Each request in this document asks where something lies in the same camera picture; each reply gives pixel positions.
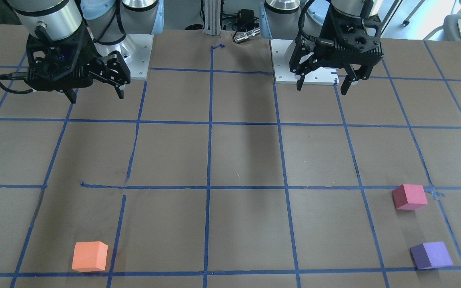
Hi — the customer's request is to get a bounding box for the orange foam block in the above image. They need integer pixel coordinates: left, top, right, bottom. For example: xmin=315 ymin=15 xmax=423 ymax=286
xmin=71 ymin=241 xmax=108 ymax=273

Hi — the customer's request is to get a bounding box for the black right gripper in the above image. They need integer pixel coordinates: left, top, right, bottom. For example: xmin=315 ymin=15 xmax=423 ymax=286
xmin=27 ymin=27 xmax=130 ymax=104

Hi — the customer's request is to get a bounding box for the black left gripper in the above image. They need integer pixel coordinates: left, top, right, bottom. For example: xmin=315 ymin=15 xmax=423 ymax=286
xmin=291 ymin=11 xmax=384 ymax=95

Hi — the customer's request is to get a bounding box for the pink foam block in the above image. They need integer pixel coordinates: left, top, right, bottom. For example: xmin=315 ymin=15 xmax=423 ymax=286
xmin=391 ymin=184 xmax=428 ymax=211

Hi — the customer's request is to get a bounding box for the aluminium frame post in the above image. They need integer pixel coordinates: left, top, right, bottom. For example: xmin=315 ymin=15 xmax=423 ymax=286
xmin=202 ymin=0 xmax=222 ymax=38

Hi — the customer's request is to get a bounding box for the purple foam block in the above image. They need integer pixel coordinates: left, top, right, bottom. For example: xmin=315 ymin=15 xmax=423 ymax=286
xmin=410 ymin=241 xmax=454 ymax=270

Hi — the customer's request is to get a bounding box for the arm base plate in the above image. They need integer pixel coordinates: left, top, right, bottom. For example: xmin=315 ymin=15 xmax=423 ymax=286
xmin=270 ymin=39 xmax=339 ymax=85
xmin=95 ymin=34 xmax=154 ymax=80

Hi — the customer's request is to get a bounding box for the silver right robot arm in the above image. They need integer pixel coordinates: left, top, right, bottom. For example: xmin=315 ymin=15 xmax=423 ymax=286
xmin=0 ymin=0 xmax=164 ymax=104

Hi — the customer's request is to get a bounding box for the silver metal cylinder connector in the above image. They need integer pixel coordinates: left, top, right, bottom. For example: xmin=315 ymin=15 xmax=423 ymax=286
xmin=233 ymin=27 xmax=261 ymax=44

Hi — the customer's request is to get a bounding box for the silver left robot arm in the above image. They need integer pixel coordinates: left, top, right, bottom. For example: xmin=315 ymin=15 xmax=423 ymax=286
xmin=259 ymin=0 xmax=385 ymax=95

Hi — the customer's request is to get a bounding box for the black power adapter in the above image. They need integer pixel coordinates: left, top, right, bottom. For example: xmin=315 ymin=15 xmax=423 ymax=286
xmin=230 ymin=9 xmax=257 ymax=32

